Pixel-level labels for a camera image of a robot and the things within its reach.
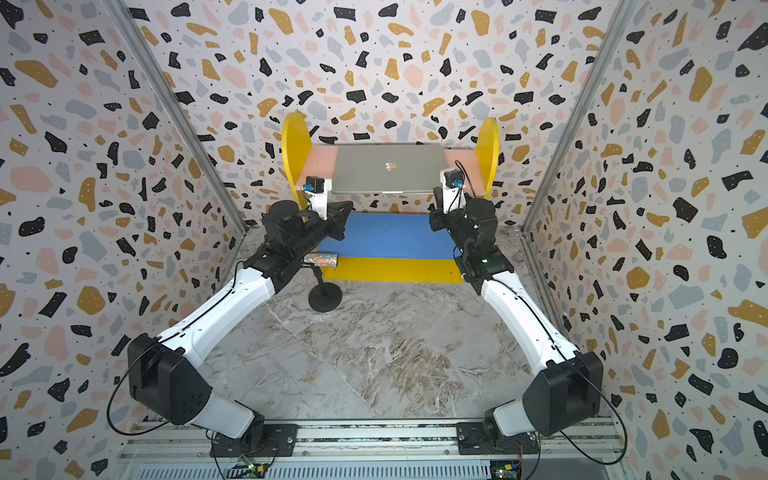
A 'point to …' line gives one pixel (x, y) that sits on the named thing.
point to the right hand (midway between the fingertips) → (439, 189)
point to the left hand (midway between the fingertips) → (354, 202)
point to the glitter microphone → (322, 259)
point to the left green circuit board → (245, 469)
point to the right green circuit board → (505, 470)
